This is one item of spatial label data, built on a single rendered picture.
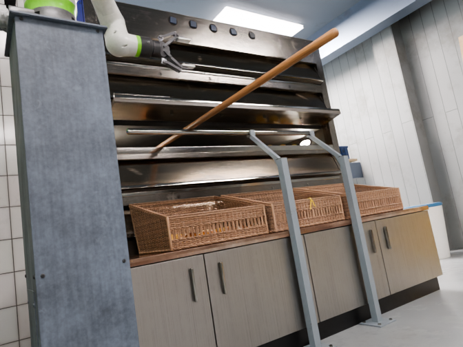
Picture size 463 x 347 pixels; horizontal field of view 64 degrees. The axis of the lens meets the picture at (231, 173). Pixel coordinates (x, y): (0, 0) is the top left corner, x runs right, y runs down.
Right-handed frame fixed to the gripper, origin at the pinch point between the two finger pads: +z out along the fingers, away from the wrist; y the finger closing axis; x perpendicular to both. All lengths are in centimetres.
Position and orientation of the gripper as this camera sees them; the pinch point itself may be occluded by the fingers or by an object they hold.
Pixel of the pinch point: (189, 54)
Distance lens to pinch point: 191.1
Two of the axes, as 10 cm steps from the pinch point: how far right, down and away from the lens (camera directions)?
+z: 8.3, -0.5, 5.6
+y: 1.6, 9.8, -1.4
